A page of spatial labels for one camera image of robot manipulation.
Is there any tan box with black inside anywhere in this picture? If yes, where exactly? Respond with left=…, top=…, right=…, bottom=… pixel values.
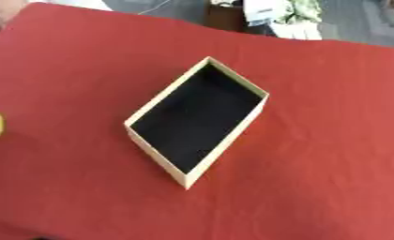
left=123, top=55, right=271, bottom=190

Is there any dark brown cabinet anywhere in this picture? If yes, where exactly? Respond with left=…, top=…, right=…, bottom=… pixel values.
left=205, top=3, right=247, bottom=33

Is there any white and green bag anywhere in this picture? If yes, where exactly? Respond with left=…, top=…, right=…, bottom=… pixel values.
left=243, top=0, right=326, bottom=41

